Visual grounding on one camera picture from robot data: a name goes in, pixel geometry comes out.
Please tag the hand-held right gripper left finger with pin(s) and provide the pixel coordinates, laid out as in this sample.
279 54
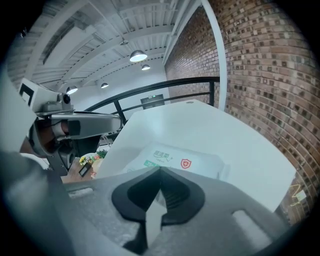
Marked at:
82 215

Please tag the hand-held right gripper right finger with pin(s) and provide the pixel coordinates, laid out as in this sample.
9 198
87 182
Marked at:
220 225

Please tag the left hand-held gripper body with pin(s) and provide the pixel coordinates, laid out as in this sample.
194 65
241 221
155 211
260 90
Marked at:
43 96

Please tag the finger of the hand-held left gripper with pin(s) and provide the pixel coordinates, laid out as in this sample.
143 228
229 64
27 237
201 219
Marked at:
97 125

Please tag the white wet wipes pack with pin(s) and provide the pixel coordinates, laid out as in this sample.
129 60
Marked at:
175 157

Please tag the person's left hand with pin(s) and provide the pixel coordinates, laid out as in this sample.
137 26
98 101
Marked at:
48 140

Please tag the green potted plant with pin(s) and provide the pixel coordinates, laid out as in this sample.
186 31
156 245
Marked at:
102 153

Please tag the yellow flowers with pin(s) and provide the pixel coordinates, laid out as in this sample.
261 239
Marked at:
83 160

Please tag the dark door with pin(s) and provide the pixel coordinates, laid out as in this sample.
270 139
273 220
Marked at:
156 101

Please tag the large grey pendant lamp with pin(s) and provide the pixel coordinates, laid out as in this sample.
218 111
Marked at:
138 55

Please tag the yellow neon sign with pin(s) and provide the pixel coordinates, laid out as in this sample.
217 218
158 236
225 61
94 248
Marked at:
297 195

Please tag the black metal railing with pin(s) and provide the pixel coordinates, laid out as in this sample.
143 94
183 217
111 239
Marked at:
175 81

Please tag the white steel column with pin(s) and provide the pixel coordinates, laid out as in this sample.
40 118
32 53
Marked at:
220 62

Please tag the small black frame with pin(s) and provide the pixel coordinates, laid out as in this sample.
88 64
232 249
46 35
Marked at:
84 170

